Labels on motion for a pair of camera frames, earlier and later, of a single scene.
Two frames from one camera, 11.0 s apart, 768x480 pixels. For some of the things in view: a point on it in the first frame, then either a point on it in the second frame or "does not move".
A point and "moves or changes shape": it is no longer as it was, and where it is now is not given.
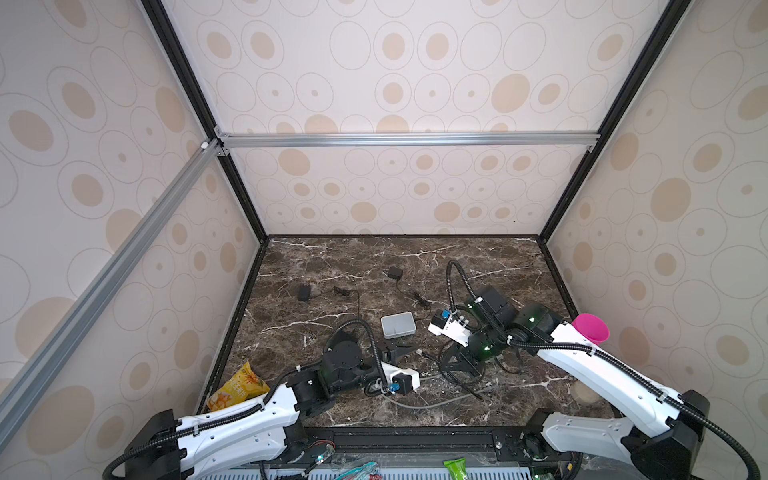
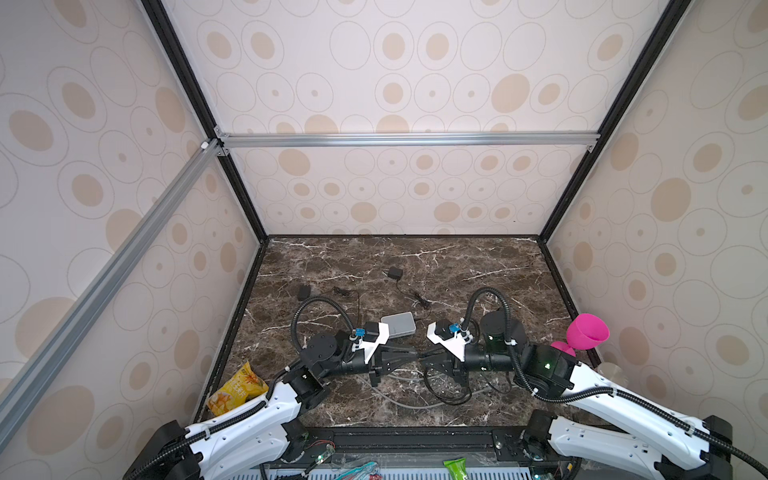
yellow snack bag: (246, 384) does not move
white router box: (398, 325) does not move
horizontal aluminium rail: (251, 141) does not move
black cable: (460, 367) moves or changes shape
